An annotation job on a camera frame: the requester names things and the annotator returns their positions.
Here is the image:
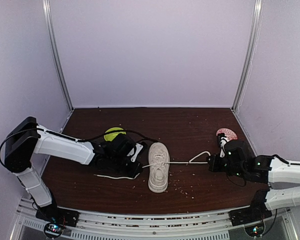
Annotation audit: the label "aluminium frame post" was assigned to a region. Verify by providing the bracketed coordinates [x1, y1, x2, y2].
[42, 0, 74, 112]
[231, 0, 263, 114]

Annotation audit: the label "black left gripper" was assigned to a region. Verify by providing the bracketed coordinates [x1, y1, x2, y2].
[110, 154, 143, 179]

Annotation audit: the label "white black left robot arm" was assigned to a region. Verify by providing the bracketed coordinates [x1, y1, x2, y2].
[0, 116, 147, 228]

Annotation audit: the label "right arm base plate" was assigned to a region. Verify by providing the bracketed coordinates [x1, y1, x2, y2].
[229, 205, 273, 227]

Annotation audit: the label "left aluminium frame post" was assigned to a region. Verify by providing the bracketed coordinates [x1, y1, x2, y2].
[42, 0, 74, 112]

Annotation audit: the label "red white patterned bowl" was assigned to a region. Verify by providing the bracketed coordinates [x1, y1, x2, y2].
[216, 128, 238, 141]

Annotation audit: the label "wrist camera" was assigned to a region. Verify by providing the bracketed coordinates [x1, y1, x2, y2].
[216, 133, 230, 158]
[127, 141, 148, 163]

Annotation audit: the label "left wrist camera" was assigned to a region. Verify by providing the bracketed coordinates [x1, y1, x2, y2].
[127, 141, 148, 163]

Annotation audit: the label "white lace sneaker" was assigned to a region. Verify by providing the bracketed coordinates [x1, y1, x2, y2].
[93, 141, 212, 194]

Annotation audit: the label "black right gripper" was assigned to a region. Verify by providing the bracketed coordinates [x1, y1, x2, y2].
[207, 153, 245, 179]

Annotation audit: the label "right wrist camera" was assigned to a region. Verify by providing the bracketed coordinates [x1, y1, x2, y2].
[216, 133, 230, 158]

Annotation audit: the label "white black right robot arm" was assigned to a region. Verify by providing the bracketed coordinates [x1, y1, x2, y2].
[206, 151, 300, 226]

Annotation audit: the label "right aluminium frame post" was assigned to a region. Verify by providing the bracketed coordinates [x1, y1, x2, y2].
[231, 0, 263, 114]

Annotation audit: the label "green bowl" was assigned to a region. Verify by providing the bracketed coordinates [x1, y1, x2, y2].
[103, 127, 127, 142]

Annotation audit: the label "aluminium front rail base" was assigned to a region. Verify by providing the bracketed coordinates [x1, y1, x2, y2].
[8, 197, 300, 240]

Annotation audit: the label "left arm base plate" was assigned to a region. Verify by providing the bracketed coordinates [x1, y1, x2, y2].
[35, 204, 80, 227]

